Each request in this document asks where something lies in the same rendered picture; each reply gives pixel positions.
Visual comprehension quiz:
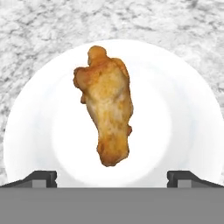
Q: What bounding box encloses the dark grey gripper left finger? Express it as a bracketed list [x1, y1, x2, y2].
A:
[0, 170, 58, 189]

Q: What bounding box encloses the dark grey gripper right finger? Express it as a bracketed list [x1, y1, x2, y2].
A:
[166, 170, 224, 189]

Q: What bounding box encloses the golden brown chicken drumstick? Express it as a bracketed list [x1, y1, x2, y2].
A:
[73, 45, 135, 168]

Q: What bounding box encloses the white round plate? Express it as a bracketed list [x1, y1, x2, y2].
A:
[3, 38, 224, 189]

